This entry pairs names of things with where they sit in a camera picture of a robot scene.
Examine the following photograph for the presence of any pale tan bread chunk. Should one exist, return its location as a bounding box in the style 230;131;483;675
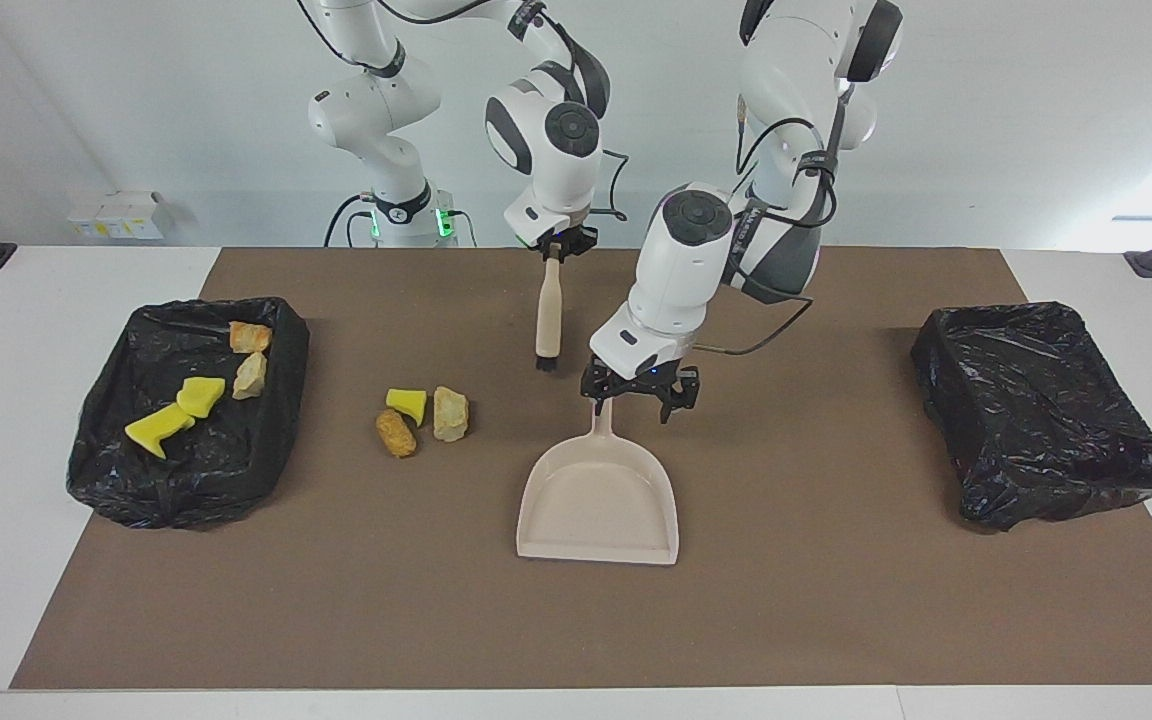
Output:
432;386;470;443

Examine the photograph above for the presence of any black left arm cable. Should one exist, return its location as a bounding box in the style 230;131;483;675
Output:
691;80;852;358

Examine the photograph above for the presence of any yellow sponge chunk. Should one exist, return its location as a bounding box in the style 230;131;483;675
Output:
176;376;227;419

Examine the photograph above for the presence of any black bag lined bin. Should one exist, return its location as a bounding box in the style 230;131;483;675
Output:
66;296;312;531
911;301;1152;533

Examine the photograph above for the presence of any beige hand brush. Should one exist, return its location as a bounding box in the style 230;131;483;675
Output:
534;243;565;372

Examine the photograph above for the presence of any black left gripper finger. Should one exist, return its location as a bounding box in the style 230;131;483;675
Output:
654;366;702;425
581;365;622;416

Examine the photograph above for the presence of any brown table mat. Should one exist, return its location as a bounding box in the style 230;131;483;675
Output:
11;247;1152;691

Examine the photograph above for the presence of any beige plastic dustpan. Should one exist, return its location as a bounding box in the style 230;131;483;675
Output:
516;398;680;567

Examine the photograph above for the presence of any small yellow sponge wedge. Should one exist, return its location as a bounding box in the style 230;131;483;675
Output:
385;388;429;428

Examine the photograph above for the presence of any pale croissant piece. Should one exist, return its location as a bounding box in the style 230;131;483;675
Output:
233;352;268;401

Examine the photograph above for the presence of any brown oval bread roll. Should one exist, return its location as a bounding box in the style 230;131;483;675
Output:
375;408;418;459

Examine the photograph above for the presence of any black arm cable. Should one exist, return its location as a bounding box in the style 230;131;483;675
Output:
296;0;634;223
691;80;852;358

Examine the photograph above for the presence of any notched yellow sponge piece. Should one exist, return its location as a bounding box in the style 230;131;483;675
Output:
124;402;195;460

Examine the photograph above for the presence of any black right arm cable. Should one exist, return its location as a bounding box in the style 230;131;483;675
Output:
296;0;634;223

